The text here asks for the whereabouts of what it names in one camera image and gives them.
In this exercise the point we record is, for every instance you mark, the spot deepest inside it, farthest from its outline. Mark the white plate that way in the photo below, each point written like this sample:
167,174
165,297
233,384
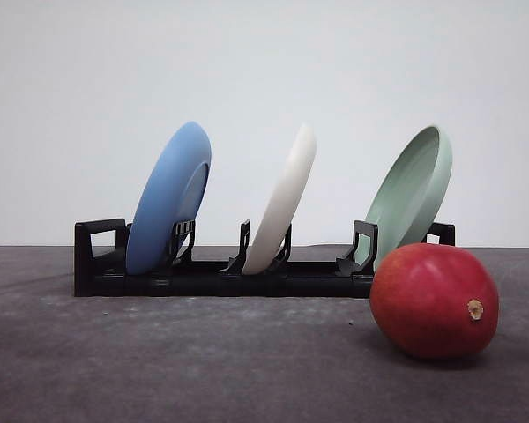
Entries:
268,243

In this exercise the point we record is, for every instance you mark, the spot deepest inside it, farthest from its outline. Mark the red pomegranate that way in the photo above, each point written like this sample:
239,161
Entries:
434,300

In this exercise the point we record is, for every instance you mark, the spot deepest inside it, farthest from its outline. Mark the blue plate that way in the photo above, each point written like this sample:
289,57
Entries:
174,195

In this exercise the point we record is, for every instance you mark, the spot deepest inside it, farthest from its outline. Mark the green plate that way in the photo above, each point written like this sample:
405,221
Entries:
409,196

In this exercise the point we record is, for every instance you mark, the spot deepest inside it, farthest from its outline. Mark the black plastic dish rack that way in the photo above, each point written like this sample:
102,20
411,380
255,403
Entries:
101,266

